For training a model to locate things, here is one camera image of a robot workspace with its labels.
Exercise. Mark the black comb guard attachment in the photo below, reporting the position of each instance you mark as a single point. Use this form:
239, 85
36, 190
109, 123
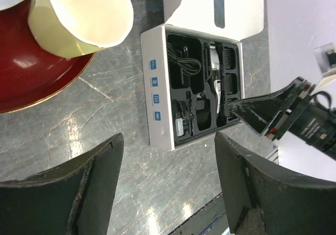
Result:
229, 58

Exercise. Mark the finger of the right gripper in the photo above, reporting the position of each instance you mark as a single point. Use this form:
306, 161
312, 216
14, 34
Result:
274, 113

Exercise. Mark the dark red round tray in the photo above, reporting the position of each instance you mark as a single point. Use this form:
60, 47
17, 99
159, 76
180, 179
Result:
30, 75

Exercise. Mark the black comb guard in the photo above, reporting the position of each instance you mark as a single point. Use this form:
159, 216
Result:
226, 112
230, 83
203, 114

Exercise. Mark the black comb guard in box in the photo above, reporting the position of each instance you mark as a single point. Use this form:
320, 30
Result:
226, 112

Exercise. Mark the white clipper kit box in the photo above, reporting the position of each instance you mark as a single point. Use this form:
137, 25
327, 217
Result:
175, 58

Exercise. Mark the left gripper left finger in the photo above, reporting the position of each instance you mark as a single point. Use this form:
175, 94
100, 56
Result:
75, 197

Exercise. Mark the pale yellow mug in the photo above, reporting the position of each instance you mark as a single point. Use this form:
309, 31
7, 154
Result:
73, 28

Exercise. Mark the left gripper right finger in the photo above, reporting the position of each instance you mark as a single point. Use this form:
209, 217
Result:
262, 197

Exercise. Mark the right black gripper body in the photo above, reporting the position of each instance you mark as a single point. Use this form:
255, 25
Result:
316, 124

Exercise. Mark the small black cleaning brush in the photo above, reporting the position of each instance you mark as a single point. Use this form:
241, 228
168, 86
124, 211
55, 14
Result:
190, 113

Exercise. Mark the black silver hair clipper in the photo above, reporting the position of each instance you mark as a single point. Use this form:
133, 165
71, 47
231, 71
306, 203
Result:
216, 76

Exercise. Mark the small oil bottle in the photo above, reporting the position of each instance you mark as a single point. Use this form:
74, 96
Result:
181, 123

